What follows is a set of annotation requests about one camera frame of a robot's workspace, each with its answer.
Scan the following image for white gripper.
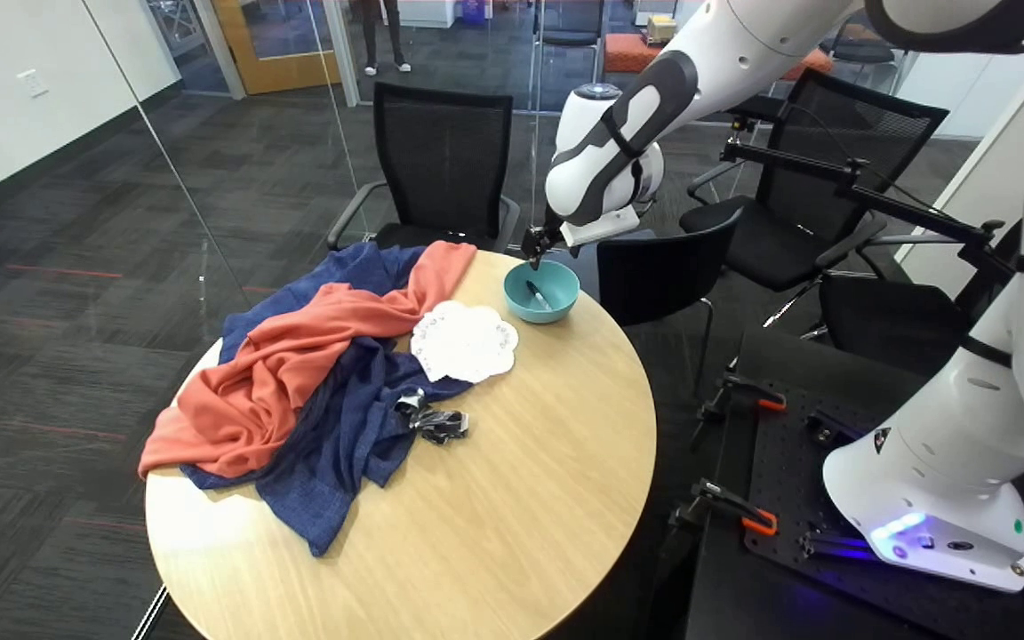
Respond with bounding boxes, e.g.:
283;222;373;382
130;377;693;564
517;202;645;268

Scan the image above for blue bowl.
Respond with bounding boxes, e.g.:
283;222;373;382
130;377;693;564
500;256;584;327

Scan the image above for black mesh office chair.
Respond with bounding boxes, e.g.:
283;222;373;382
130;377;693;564
324;77;523;256

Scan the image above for white scalloped cloth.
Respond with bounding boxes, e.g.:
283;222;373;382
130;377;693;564
408;299;523;387

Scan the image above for orange upholstered seat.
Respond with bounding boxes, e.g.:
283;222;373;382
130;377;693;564
599;34;656;77

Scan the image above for small black silver crumpled object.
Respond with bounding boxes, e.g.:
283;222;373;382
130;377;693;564
394;386;473;447

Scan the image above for person in dark trousers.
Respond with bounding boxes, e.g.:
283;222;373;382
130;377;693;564
351;0;417;77

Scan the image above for navy blue cloth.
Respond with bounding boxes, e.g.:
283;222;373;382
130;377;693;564
182;242;476;563

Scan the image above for wooden door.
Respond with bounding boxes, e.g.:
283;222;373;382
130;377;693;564
210;0;345;101

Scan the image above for orange cloth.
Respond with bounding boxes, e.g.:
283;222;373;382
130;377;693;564
136;240;478;485

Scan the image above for black mesh chair with armrests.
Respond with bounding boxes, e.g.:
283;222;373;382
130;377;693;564
684;69;953;295

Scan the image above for dark low office chair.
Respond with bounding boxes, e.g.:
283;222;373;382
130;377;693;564
816;271;1014;386

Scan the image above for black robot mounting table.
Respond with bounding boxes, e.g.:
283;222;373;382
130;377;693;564
682;331;1024;640

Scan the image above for chrome table legs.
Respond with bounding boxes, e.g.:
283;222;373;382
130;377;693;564
129;582;169;640

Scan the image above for black clamp orange handle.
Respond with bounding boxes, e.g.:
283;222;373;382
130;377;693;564
663;476;780;543
689;371;793;438

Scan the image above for black camera mount rod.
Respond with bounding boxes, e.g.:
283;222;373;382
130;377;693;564
721;140;1020;282

